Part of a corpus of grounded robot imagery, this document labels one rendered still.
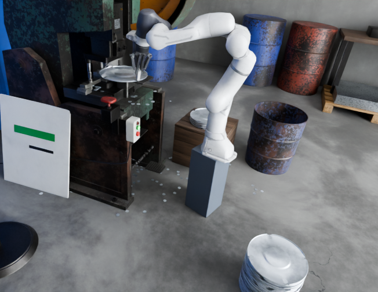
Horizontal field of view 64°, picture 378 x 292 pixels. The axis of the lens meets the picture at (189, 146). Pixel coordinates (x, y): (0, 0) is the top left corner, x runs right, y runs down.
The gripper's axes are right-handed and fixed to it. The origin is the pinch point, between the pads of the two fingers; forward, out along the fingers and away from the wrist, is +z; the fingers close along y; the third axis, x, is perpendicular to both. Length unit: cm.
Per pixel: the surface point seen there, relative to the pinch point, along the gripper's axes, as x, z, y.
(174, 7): 33, -24, 31
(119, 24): 25.2, -16.5, -5.4
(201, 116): 1, 45, 57
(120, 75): 8.2, 6.2, -7.6
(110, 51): 14.3, -6.2, -12.9
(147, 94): 5.9, 21.2, 10.8
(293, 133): -40, 31, 112
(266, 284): -125, 23, 25
